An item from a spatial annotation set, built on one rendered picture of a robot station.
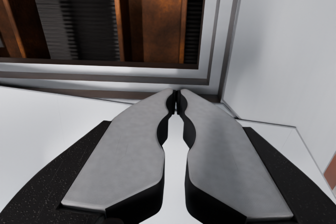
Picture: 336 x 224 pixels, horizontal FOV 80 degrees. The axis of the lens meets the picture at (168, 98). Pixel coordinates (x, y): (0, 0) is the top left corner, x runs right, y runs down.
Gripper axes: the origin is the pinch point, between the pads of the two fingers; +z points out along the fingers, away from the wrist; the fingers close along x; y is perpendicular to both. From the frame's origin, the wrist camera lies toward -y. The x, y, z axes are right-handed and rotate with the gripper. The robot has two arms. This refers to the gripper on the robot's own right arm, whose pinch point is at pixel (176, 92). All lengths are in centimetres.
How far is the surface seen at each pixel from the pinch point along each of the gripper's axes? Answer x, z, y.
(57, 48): -25.3, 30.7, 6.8
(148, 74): -2.1, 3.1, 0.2
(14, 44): -23.6, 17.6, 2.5
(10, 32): -23.7, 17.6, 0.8
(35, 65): -10.6, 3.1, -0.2
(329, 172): 15.0, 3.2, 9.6
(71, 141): -7.8, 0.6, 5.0
